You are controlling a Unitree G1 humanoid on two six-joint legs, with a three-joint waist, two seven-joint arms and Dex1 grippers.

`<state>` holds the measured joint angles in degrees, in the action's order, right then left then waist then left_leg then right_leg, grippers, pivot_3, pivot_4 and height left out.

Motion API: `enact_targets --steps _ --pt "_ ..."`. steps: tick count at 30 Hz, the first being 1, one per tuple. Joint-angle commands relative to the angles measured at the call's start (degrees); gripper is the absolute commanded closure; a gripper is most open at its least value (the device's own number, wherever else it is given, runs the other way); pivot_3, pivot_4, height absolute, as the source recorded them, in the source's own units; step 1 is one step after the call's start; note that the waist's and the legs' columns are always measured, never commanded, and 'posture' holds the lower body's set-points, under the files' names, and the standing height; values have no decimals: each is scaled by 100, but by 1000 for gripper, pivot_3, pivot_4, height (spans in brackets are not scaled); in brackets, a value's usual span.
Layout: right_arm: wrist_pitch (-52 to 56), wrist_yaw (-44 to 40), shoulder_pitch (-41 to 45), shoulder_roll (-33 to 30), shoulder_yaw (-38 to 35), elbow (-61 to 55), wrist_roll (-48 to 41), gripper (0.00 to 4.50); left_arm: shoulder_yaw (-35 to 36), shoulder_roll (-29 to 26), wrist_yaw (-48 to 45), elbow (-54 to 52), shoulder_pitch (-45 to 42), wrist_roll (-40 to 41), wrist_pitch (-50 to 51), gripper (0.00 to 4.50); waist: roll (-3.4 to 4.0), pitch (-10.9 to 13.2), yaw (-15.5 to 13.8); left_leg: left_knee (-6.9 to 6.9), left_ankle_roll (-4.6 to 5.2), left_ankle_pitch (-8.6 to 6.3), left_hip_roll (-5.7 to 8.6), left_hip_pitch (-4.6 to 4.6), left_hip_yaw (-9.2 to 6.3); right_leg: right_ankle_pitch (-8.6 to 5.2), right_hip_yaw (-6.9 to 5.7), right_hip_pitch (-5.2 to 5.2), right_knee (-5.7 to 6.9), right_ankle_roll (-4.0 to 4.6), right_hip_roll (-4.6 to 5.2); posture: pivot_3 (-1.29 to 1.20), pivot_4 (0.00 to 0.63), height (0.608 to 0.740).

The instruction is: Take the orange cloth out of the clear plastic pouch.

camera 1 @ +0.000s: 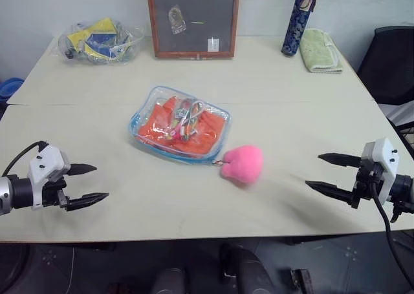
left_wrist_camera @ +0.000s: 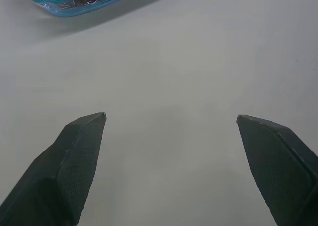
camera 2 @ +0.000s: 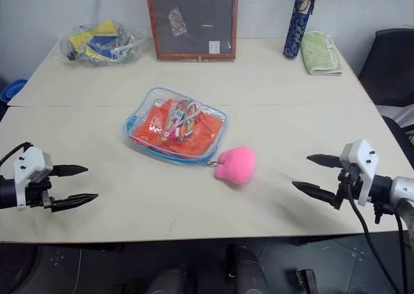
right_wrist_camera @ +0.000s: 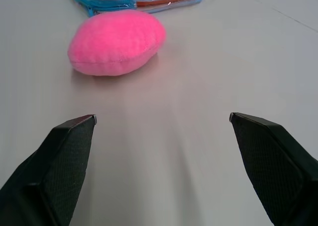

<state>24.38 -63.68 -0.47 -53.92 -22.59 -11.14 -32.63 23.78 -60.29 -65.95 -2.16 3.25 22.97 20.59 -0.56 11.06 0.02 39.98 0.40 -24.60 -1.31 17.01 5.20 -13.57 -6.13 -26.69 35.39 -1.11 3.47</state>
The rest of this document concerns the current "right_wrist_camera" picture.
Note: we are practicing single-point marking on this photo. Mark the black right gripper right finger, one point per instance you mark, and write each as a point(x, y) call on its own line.
point(270, 166)

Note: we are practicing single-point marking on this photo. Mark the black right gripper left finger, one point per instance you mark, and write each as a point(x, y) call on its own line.
point(53, 171)

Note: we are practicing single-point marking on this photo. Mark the clear blue-trimmed pouch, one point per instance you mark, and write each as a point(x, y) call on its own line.
point(104, 1)

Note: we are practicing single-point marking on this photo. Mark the pink plush cushion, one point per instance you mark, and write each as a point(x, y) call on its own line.
point(116, 43)

